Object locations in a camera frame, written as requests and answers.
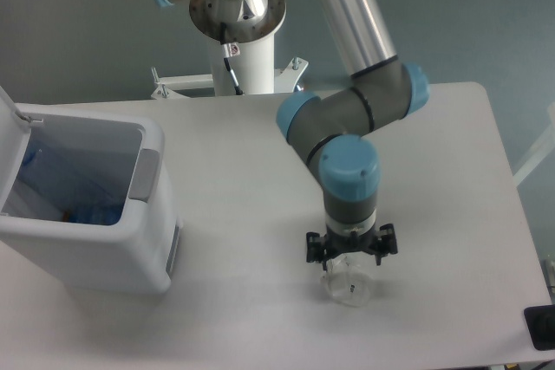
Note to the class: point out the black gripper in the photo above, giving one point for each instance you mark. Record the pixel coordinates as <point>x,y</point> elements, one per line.
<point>321,248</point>

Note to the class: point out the clear crushed plastic bottle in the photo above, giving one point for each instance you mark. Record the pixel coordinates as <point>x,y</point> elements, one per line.
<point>67,187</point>

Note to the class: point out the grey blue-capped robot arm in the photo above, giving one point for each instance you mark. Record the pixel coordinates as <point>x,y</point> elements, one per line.
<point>328,134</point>

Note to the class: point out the white plastic trash can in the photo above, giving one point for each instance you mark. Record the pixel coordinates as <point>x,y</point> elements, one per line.
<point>125,154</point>

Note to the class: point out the black device at table edge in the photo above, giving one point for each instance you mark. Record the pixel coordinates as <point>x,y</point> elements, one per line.
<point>540,324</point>

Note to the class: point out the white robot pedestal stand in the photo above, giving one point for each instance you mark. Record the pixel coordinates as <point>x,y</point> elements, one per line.
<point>240,39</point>

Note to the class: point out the white table leg frame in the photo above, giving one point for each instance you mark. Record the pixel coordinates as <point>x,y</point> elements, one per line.
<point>542,147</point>

